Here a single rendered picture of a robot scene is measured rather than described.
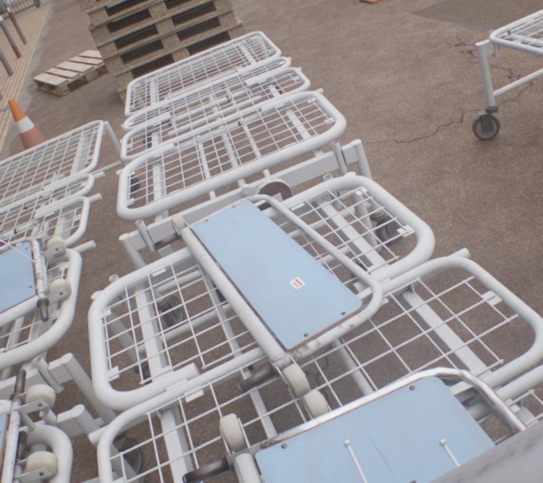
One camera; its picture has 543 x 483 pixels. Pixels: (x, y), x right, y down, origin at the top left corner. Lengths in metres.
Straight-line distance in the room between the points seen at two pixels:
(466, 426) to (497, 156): 1.88
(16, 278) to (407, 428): 1.37
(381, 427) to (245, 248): 0.74
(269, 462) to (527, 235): 1.48
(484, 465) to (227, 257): 1.46
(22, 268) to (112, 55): 3.59
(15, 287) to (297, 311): 0.98
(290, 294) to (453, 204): 1.24
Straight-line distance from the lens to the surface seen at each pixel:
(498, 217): 2.37
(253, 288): 1.45
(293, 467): 1.01
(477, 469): 0.17
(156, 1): 5.38
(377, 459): 0.98
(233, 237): 1.68
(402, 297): 1.41
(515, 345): 1.87
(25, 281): 1.98
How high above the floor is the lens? 1.35
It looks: 30 degrees down
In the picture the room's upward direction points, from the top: 21 degrees counter-clockwise
